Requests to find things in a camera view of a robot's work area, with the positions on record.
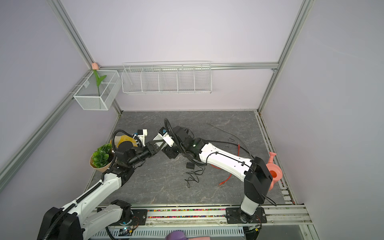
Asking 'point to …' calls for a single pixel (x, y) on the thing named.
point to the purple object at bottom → (176, 235)
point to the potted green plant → (101, 158)
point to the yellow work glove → (119, 139)
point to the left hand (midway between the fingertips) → (165, 143)
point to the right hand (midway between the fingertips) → (167, 146)
